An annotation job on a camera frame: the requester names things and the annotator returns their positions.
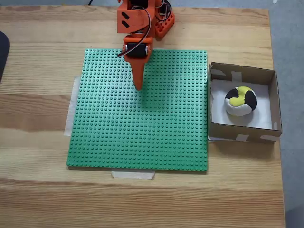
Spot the servo wire bundle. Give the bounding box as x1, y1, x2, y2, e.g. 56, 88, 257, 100
158, 0, 173, 18

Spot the white paper sheet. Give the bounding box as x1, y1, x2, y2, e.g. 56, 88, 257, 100
210, 79, 273, 130

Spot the thin gripper servo cable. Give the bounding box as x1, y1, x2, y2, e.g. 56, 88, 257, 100
116, 7, 154, 57

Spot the brown cardboard box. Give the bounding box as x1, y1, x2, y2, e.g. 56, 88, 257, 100
208, 62, 283, 144

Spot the green studded baseplate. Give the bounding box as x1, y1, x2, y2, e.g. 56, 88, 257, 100
66, 48, 209, 172

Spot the yellow black white ball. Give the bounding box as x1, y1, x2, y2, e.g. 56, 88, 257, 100
224, 86, 258, 117

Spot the black rounded object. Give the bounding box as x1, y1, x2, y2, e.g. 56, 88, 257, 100
0, 30, 11, 85

